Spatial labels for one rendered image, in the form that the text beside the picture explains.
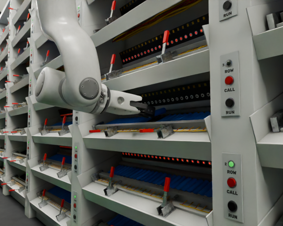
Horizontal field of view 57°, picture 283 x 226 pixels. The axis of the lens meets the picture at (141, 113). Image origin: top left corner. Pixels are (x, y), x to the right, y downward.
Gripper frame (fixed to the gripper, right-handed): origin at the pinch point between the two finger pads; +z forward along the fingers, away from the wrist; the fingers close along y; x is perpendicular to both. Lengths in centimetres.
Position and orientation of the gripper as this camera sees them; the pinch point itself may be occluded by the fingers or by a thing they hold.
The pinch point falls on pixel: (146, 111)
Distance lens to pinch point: 78.3
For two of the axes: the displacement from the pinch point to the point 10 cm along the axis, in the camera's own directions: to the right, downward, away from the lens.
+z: 7.8, 2.0, 5.9
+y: -6.2, 0.6, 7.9
